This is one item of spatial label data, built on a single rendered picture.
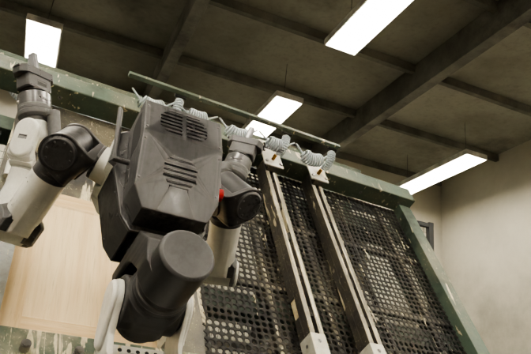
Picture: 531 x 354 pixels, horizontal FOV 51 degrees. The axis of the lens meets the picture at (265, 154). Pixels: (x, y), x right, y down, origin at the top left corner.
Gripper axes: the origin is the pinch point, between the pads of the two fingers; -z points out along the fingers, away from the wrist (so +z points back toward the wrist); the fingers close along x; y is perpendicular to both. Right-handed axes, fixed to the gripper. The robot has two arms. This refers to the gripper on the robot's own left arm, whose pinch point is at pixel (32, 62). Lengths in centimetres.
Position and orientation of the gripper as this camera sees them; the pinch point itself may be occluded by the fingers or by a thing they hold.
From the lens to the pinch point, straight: 176.3
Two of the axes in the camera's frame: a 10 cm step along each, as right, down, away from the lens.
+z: 1.7, 9.2, -3.5
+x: 4.5, 2.4, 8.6
